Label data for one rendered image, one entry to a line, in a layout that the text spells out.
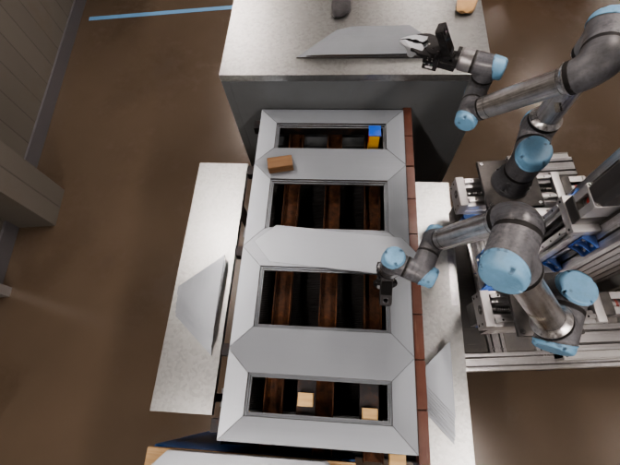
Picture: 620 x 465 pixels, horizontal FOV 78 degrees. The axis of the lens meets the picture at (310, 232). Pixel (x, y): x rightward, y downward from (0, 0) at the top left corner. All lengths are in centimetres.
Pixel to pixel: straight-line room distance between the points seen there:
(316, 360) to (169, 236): 165
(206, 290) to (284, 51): 123
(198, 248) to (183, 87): 201
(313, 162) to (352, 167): 20
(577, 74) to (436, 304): 104
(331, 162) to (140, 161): 182
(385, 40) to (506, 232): 134
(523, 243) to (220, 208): 141
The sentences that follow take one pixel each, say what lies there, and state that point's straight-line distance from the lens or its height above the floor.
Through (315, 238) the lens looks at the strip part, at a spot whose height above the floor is 84.
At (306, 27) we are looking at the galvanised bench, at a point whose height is 105.
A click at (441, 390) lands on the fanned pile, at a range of 178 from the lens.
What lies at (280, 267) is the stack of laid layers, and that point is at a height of 83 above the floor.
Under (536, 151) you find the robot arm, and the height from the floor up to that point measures 126.
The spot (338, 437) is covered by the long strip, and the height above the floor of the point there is 84.
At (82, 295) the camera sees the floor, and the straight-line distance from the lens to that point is 304.
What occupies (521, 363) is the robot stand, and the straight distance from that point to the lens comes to 243.
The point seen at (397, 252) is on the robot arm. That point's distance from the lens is 133.
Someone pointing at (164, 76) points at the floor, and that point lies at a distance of 382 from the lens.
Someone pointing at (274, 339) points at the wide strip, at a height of 84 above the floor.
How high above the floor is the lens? 245
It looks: 66 degrees down
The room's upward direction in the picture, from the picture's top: 9 degrees counter-clockwise
